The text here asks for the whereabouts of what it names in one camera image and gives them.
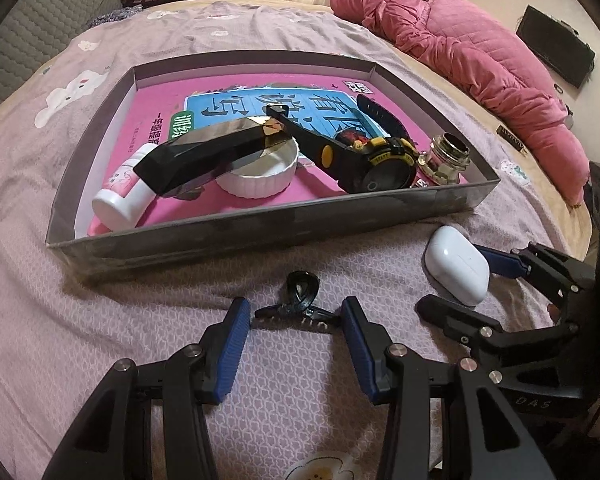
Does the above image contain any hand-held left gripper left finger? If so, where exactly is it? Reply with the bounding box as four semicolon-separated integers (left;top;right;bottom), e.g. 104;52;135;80
40;296;252;480

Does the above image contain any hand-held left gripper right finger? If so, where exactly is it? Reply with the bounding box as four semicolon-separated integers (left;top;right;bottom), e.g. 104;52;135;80
341;296;558;480

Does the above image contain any white jar lid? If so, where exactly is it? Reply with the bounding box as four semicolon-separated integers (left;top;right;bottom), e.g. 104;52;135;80
215;136;301;199

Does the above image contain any white earbuds case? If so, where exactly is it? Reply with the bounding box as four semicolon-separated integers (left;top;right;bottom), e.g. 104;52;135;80
424;225;491;307

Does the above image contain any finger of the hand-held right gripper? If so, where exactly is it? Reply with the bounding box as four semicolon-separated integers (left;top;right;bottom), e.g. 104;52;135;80
472;241;596;321
416;294;581;387

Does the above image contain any pink quilt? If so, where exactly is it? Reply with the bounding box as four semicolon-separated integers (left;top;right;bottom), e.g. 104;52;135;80
329;0;588;206

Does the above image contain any black and yellow wristwatch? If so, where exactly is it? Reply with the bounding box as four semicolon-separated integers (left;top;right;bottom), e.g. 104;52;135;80
269;92;421;195

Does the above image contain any black hair clip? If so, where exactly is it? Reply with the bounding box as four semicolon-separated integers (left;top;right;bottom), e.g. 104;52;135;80
254;271;342;333

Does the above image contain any small dark box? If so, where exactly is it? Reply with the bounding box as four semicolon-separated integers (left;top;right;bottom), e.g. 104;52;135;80
497;125;526;152

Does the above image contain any dark floral cloth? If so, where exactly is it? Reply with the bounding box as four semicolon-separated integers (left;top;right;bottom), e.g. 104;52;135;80
87;5;141;28

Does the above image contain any black faceted case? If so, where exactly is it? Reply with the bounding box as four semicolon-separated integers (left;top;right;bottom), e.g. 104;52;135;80
132;115;293;198

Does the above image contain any white pill bottle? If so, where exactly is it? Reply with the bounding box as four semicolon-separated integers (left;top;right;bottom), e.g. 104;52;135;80
91;142;166;228

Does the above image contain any red and black lighter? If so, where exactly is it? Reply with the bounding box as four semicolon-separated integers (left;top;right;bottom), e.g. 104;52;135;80
336;127;431;190

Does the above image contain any grey quilted headboard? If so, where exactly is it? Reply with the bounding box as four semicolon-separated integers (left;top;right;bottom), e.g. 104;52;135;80
0;0;121;126

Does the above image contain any black television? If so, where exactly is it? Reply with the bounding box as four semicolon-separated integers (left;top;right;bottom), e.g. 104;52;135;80
516;5;597;88

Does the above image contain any pink book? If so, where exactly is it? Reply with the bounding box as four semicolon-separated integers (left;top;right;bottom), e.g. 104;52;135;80
87;74;431;236

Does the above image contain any grey cardboard box tray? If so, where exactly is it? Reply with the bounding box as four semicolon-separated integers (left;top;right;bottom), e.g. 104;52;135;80
46;49;501;288

